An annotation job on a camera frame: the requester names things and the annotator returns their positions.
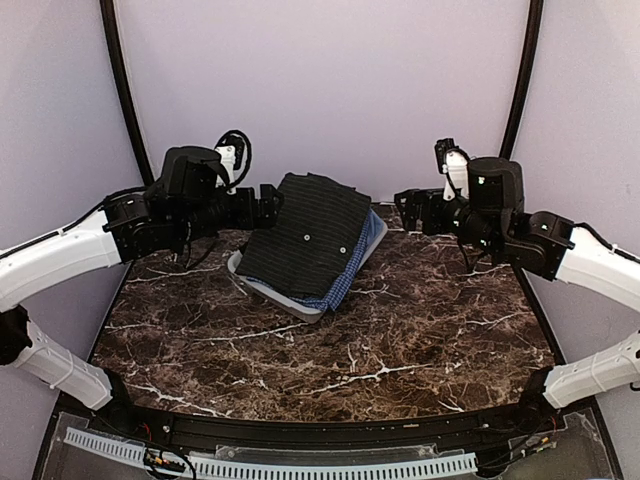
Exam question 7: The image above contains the black pinstriped long sleeve shirt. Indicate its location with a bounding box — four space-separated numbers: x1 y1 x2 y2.
236 173 371 298

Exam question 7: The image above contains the left black frame post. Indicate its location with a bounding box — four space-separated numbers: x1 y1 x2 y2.
99 0 154 186

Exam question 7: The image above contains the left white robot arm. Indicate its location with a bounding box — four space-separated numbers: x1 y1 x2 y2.
1 144 284 436

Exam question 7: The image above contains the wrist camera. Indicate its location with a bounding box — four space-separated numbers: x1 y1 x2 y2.
214 130 253 194
434 138 470 201

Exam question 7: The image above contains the right black frame post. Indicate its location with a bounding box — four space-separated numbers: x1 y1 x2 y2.
499 0 544 159

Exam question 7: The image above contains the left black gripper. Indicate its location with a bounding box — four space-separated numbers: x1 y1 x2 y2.
174 182 284 245

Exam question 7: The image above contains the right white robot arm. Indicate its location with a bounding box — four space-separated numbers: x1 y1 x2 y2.
394 150 639 434

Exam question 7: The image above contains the blue checkered long sleeve shirt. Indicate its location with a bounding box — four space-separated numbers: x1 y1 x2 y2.
292 208 388 312

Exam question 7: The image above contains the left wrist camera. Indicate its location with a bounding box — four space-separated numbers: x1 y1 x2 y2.
214 130 253 194

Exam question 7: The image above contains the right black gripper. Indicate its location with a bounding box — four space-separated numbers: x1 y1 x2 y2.
395 187 503 257

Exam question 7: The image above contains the black front table rail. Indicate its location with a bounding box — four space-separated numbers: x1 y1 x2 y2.
83 405 554 451

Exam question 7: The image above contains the white perforated plastic basket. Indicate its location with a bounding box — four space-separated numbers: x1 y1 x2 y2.
227 219 389 325

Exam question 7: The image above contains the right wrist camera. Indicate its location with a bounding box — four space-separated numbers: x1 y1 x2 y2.
434 138 470 201

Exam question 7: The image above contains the black frame post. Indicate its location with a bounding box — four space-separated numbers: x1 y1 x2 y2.
499 0 544 159
99 0 154 186

